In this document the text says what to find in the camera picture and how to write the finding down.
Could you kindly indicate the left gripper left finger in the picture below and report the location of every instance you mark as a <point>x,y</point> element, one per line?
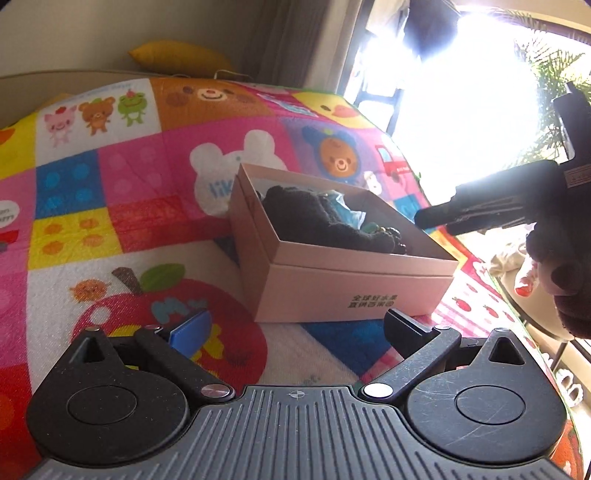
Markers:
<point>167,352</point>

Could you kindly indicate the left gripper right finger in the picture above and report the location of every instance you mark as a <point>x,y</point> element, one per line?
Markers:
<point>425,351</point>

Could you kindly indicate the blue wet wipes pack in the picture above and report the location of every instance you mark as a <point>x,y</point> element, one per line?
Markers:
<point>337,201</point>

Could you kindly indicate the black plush cat toy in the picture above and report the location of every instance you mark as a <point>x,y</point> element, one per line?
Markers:
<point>301,216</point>

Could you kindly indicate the dark gloved right hand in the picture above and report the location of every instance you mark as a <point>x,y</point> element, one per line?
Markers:
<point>560,245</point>

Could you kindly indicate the green potted palm plant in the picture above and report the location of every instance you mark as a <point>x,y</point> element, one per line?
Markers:
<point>552,68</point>

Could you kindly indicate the pink cardboard box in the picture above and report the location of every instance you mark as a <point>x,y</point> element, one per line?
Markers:
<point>286,282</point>

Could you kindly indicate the hanging dark garment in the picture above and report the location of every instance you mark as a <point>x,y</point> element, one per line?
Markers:
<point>431,26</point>

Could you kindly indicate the yellow cushion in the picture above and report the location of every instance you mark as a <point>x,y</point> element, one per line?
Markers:
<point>170,57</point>

